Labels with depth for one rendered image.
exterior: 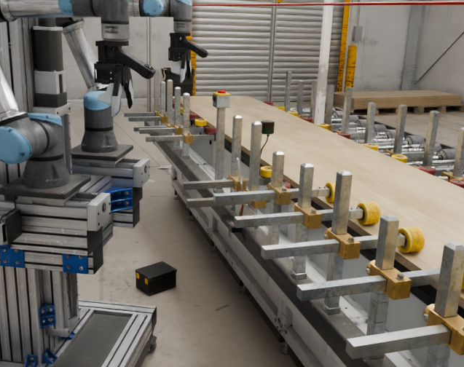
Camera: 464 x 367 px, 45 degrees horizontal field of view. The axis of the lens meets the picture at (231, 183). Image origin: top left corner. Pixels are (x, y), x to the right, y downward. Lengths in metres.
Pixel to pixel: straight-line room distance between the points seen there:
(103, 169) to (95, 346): 0.77
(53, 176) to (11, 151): 0.21
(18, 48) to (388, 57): 10.75
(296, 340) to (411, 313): 0.97
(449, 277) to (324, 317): 0.61
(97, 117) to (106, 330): 0.97
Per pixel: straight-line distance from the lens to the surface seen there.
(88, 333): 2.68
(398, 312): 1.91
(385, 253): 1.53
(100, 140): 2.34
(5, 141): 1.77
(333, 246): 1.70
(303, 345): 2.68
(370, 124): 3.63
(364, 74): 12.06
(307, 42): 11.21
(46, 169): 1.90
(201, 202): 2.32
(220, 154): 2.87
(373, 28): 12.07
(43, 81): 2.14
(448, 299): 1.35
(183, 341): 2.98
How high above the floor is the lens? 1.60
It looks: 17 degrees down
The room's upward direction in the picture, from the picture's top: 2 degrees clockwise
